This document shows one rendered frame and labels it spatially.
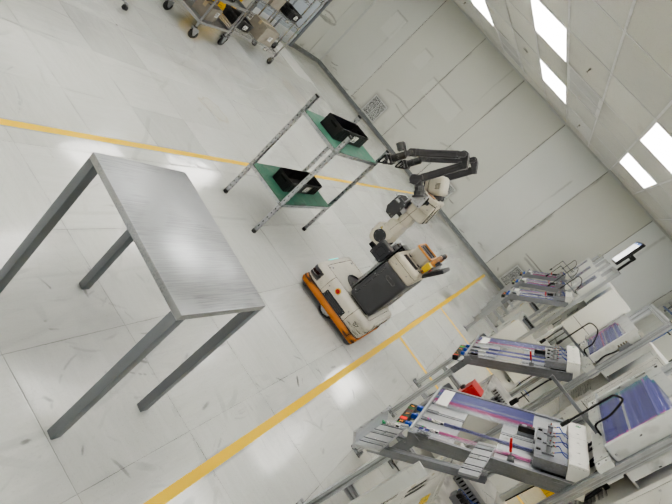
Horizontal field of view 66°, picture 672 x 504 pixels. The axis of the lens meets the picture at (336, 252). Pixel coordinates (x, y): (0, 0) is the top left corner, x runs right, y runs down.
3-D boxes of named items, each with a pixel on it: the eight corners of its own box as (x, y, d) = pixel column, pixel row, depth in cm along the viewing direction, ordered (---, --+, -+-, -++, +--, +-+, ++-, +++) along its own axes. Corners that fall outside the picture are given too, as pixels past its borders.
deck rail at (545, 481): (405, 443, 237) (407, 431, 236) (406, 442, 239) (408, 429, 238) (573, 499, 209) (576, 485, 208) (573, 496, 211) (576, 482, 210)
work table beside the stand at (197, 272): (86, 282, 249) (185, 172, 221) (147, 410, 228) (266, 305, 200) (-13, 285, 210) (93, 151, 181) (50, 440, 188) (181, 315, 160)
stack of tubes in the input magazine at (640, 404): (605, 443, 206) (668, 409, 197) (598, 402, 253) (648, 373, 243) (627, 471, 204) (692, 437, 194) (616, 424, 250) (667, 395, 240)
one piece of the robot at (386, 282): (379, 315, 449) (454, 257, 420) (356, 328, 399) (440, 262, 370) (356, 285, 456) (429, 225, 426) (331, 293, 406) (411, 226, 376)
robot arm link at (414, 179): (471, 167, 358) (473, 169, 367) (466, 149, 358) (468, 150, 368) (410, 186, 375) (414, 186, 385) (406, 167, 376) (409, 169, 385)
